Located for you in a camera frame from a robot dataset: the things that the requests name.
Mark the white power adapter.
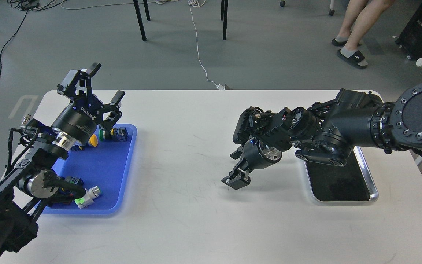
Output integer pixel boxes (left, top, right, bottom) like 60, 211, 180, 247
216, 84, 231, 91

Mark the silver metal tray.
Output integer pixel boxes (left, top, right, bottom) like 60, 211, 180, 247
305, 146, 379, 206

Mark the yellow pushbutton switch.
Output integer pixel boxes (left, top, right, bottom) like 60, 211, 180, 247
70, 134, 99, 151

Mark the black table leg left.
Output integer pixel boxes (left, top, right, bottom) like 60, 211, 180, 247
133, 0, 151, 42

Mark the white cable on floor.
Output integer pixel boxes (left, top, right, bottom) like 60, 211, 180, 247
156, 0, 222, 88

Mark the black Robotiq image left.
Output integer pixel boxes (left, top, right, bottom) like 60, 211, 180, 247
51, 62, 125, 144

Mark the person leg near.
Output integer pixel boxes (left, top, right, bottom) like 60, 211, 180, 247
342, 0, 395, 51

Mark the black slipper far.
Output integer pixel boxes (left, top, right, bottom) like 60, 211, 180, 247
332, 36, 361, 47

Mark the red emergency stop button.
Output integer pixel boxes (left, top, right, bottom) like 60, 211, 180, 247
48, 177, 86, 207

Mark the black table leg right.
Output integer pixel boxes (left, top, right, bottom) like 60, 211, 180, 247
221, 0, 229, 41

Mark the black slipper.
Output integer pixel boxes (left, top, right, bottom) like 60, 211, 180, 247
337, 48, 368, 69
332, 36, 361, 47

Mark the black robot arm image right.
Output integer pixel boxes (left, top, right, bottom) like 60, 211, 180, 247
221, 83, 422, 190

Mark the black Robotiq image right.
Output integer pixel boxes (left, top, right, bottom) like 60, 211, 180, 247
221, 140, 282, 190

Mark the black table leg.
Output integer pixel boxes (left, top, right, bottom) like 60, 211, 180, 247
133, 0, 151, 42
221, 0, 229, 41

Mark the person leg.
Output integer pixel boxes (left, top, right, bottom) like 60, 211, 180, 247
342, 0, 395, 51
336, 0, 368, 37

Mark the blue plastic tray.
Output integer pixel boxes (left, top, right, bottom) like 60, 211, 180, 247
43, 124, 137, 215

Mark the black slipper near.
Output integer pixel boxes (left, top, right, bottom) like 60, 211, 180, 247
337, 48, 368, 69

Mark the white green selector switch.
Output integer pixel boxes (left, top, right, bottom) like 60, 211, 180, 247
74, 186, 101, 209

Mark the person leg far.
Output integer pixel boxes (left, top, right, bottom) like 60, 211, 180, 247
336, 0, 368, 37

